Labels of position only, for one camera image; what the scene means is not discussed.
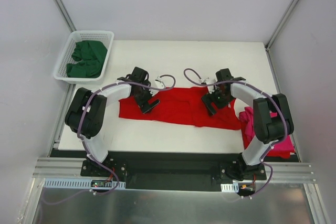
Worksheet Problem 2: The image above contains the left white cable duct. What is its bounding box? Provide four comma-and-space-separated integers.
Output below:
44, 178, 126, 190

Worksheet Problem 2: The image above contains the red t shirt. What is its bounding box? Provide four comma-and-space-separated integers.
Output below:
119, 87, 241, 130
240, 121, 296, 159

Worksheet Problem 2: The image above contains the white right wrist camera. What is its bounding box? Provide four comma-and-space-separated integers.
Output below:
199, 78, 212, 87

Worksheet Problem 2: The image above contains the aluminium front rail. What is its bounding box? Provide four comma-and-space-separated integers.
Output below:
32, 147, 318, 184

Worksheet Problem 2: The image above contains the white cable duct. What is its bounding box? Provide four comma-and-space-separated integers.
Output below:
220, 183, 239, 193
44, 178, 126, 190

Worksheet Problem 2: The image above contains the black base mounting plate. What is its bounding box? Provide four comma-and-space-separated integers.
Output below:
51, 150, 267, 190

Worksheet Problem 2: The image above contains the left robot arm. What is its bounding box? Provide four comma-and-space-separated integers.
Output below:
65, 67, 160, 176

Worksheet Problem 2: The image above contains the right white cable duct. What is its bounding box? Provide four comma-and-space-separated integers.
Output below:
220, 183, 239, 193

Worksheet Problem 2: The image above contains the green t shirt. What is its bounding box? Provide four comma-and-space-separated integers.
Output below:
66, 40, 108, 78

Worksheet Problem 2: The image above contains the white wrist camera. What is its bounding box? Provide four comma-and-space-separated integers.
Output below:
199, 78, 212, 87
154, 77, 166, 90

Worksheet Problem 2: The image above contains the folded pink t shirt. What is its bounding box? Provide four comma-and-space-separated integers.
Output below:
239, 106, 295, 158

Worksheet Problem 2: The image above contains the right aluminium frame post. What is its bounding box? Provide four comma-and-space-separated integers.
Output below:
265, 0, 301, 52

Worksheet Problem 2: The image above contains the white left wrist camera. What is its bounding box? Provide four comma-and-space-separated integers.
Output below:
154, 77, 166, 90

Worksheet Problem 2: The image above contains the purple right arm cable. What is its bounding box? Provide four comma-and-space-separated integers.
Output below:
183, 68, 288, 204

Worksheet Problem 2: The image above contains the white plastic basket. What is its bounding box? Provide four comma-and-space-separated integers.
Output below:
53, 30, 114, 84

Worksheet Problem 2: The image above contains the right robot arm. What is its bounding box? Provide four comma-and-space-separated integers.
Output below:
200, 68, 293, 181

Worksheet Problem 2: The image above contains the folded red t shirt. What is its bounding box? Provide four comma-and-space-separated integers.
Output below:
240, 121, 296, 159

